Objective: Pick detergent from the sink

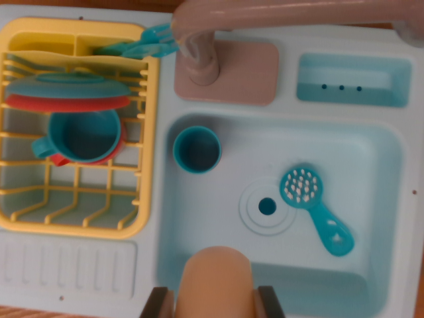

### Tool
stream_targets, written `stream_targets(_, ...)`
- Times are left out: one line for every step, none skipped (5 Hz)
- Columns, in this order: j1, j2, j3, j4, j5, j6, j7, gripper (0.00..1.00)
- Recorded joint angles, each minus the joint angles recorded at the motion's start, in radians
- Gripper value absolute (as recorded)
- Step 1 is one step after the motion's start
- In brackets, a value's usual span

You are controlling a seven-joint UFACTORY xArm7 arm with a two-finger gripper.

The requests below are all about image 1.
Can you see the beige detergent bottle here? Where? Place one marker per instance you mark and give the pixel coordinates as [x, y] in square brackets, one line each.
[215, 285]

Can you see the green toy utensil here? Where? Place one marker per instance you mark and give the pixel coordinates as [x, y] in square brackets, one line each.
[109, 49]

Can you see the light blue toy sink unit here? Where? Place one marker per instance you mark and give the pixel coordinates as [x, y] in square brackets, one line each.
[357, 159]

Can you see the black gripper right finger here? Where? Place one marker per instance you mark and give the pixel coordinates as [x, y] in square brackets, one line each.
[270, 304]

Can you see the red toy mug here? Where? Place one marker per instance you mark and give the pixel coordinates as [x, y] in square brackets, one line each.
[59, 160]

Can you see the red toy plate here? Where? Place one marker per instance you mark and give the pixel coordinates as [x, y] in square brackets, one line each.
[66, 106]

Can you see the teal toy plate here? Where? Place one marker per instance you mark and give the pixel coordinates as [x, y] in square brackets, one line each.
[66, 86]

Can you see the teal toy cup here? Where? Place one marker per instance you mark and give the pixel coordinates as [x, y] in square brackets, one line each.
[197, 150]

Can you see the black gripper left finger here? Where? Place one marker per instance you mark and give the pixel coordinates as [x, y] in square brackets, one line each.
[162, 304]

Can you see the teal dish brush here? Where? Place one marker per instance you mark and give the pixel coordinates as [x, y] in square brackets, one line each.
[299, 189]

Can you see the yellow dish rack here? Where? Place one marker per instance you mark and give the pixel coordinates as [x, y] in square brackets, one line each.
[66, 26]

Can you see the grey toy faucet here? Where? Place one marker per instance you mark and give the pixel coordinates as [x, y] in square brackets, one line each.
[238, 76]

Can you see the teal toy mug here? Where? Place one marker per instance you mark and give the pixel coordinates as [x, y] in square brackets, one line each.
[83, 137]

